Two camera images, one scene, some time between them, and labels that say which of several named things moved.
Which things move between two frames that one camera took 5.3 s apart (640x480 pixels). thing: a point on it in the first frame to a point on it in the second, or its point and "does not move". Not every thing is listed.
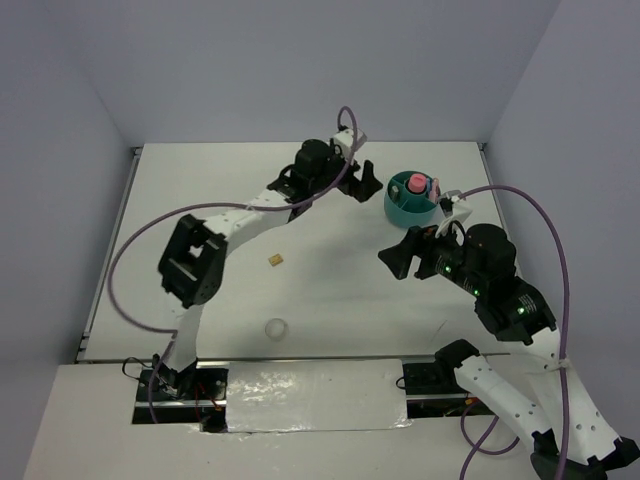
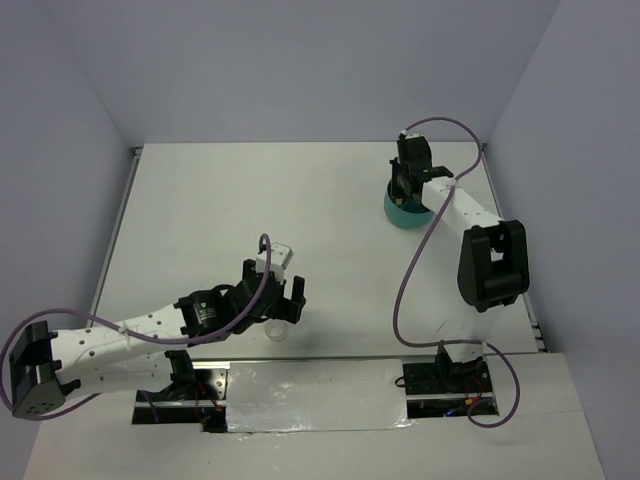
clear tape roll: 276,329 does not move
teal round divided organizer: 408,209 does not move
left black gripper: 363,188 to 292,307
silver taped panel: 315,395 does not move
